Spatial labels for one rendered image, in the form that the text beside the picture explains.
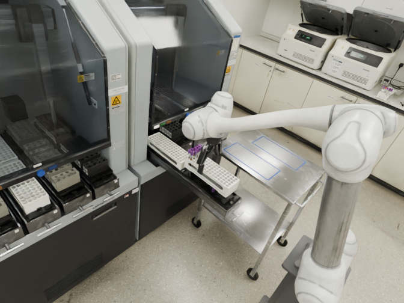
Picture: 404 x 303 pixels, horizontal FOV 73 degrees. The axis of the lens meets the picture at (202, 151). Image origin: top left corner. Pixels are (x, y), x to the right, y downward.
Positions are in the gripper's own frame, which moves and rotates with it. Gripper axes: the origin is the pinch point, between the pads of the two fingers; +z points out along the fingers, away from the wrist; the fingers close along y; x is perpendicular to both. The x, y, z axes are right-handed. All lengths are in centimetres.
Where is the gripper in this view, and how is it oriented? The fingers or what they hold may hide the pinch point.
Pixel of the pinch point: (207, 166)
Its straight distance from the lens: 141.4
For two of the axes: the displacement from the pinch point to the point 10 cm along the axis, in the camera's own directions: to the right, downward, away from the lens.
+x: -7.3, -5.0, 4.6
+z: -1.7, 7.8, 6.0
